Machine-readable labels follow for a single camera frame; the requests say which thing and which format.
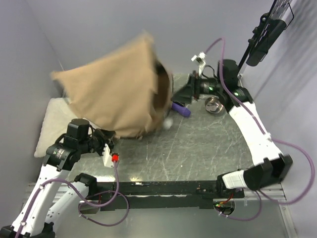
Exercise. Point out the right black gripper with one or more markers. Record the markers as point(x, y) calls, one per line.
point(185, 95)

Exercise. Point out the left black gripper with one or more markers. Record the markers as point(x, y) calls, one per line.
point(106, 136)

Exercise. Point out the white fluffy cushion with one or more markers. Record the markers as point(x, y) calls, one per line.
point(57, 117)

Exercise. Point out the tan fabric pet tent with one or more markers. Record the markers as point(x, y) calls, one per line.
point(127, 91)

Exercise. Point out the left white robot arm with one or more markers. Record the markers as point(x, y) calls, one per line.
point(52, 196)

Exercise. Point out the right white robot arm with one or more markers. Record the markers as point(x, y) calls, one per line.
point(270, 166)

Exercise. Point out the purple pet brush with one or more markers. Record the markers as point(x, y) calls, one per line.
point(181, 109)

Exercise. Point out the steel pet bowl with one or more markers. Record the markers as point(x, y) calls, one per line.
point(214, 106)

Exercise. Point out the white pompom toy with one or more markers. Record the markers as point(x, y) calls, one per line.
point(167, 123)

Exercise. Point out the black tripod stand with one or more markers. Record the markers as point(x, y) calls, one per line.
point(244, 62)

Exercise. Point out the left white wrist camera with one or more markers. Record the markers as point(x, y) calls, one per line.
point(109, 158)

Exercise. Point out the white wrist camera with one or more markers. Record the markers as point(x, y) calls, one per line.
point(109, 158)
point(200, 61)

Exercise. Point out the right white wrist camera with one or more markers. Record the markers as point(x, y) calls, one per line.
point(200, 61)

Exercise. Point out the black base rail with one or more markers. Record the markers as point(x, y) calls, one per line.
point(175, 194)

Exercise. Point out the aluminium frame rail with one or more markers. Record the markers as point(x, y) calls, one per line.
point(275, 192)

